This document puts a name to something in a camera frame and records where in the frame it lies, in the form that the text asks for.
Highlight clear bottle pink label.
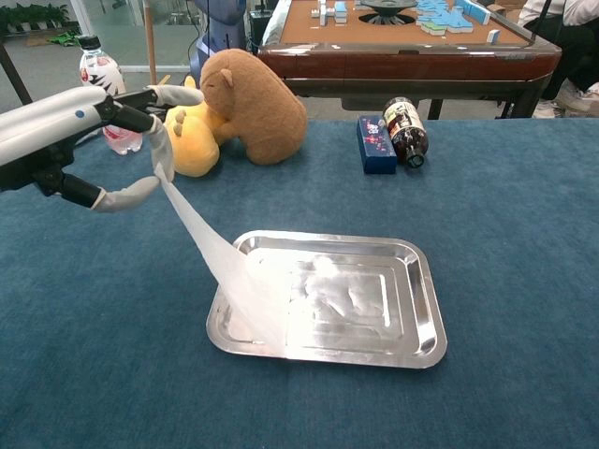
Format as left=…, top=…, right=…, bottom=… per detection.
left=77, top=35, right=144, bottom=156

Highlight blue felt table cover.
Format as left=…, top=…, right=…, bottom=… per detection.
left=0, top=117, right=599, bottom=449

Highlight black slanted table leg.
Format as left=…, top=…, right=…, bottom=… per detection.
left=0, top=39, right=34, bottom=107

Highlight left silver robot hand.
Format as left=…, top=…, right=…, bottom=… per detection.
left=0, top=84, right=206, bottom=214

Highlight seated person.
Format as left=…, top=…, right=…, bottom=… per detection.
left=517, top=0, right=599, bottom=118

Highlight dark brown drink bottle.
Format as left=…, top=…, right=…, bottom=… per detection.
left=382, top=96, right=430, bottom=169

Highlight silver metal tray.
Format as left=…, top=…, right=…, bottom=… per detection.
left=206, top=229, right=448, bottom=370

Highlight blue mahjong tile pile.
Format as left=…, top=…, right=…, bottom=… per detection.
left=415, top=0, right=491, bottom=37

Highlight brown capybara plush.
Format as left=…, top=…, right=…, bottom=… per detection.
left=198, top=48, right=309, bottom=166

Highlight wooden post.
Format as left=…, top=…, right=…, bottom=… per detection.
left=142, top=0, right=159, bottom=88

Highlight dark blue rectangular box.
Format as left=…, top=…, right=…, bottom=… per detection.
left=356, top=115, right=399, bottom=176

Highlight brown mahjong table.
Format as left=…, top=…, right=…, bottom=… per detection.
left=256, top=0, right=562, bottom=121

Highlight yellow plush toy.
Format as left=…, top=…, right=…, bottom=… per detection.
left=161, top=75, right=230, bottom=179

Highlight white paper sheet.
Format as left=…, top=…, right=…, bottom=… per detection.
left=153, top=161, right=295, bottom=361

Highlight green potted plants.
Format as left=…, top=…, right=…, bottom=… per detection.
left=0, top=3, right=70, bottom=34

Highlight blue machine base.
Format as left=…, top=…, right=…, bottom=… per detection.
left=189, top=0, right=249, bottom=79

